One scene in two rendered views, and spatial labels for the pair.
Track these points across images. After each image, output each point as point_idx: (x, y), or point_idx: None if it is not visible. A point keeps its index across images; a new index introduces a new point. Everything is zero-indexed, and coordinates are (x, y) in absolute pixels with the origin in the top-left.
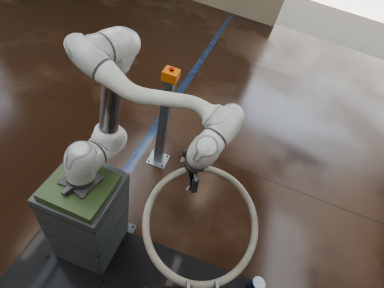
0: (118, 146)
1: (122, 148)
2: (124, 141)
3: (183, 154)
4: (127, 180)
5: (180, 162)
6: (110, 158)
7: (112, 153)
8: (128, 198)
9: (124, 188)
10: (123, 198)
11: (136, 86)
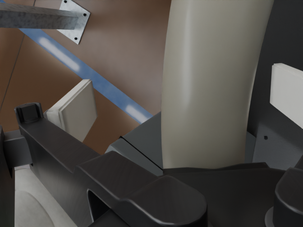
0: (38, 217)
1: (44, 187)
2: (22, 192)
3: (29, 165)
4: (126, 148)
5: (95, 119)
6: (74, 224)
7: (59, 224)
8: (154, 120)
9: (143, 152)
10: (159, 143)
11: None
